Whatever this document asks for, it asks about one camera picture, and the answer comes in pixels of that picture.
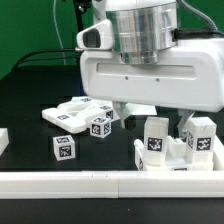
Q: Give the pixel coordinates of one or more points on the white fence rail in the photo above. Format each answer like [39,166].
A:
[111,184]
[218,155]

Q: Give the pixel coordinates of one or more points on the white long bar part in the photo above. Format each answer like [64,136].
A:
[105,111]

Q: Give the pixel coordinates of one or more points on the white right fence rail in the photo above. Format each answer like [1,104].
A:
[218,155]

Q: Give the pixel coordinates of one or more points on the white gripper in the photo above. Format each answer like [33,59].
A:
[189,76]

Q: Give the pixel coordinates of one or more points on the white flat plate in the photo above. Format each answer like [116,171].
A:
[138,109]

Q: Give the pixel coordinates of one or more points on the white chair seat part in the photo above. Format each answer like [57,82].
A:
[175,158]

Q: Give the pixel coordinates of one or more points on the white front fence rail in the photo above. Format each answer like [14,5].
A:
[111,184]

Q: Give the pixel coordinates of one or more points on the white tagged cube front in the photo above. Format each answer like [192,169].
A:
[64,147]

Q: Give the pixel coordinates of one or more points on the white flat chair part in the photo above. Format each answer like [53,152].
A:
[64,120]

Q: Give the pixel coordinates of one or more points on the white left fence piece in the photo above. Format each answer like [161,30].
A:
[4,140]

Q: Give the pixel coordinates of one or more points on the white tagged cube middle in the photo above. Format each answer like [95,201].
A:
[100,127]

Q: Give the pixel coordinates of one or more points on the white bar part upper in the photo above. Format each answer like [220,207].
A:
[75,104]

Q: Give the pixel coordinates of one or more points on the white tagged cube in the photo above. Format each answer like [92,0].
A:
[64,147]
[100,127]

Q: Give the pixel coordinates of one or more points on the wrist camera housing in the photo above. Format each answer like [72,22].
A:
[96,37]

